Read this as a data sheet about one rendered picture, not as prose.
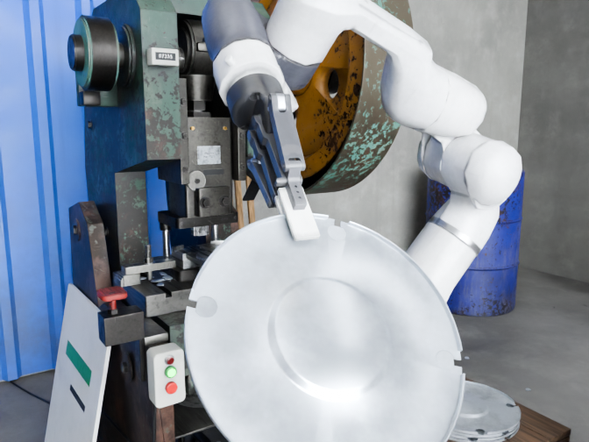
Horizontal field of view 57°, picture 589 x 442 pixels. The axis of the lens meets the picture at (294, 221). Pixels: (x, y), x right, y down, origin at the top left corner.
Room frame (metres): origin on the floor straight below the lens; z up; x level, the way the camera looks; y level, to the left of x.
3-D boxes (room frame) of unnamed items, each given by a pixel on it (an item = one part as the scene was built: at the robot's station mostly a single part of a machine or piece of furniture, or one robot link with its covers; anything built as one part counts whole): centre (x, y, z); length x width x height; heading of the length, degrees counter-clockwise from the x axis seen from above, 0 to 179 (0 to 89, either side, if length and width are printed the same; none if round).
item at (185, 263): (1.61, 0.29, 0.76); 0.15 x 0.09 x 0.05; 124
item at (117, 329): (1.25, 0.42, 0.62); 0.10 x 0.06 x 0.20; 124
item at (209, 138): (1.58, 0.27, 1.04); 0.17 x 0.15 x 0.30; 34
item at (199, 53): (1.62, 0.29, 1.27); 0.21 x 0.12 x 0.34; 34
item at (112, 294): (1.24, 0.43, 0.72); 0.07 x 0.06 x 0.08; 34
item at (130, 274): (1.52, 0.43, 0.76); 0.17 x 0.06 x 0.10; 124
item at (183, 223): (1.62, 0.29, 0.86); 0.20 x 0.16 x 0.05; 124
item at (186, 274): (1.62, 0.29, 0.72); 0.20 x 0.16 x 0.03; 124
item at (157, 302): (1.62, 0.29, 0.68); 0.45 x 0.30 x 0.06; 124
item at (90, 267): (1.59, 0.59, 0.45); 0.92 x 0.12 x 0.90; 34
